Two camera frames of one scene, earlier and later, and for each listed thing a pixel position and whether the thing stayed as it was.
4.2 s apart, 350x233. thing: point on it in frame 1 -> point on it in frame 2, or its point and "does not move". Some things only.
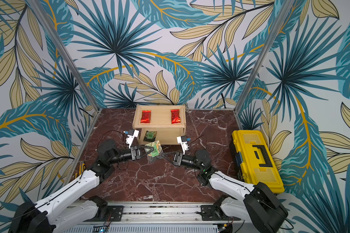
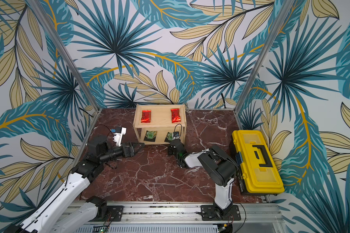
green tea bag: x=156 y=145 -> x=169 y=137
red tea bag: x=146 y=116 does not move
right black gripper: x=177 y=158 -> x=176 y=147
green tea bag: x=150 y=136 does not move
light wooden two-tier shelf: x=169 y=121 does not move
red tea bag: x=175 y=117 does not move
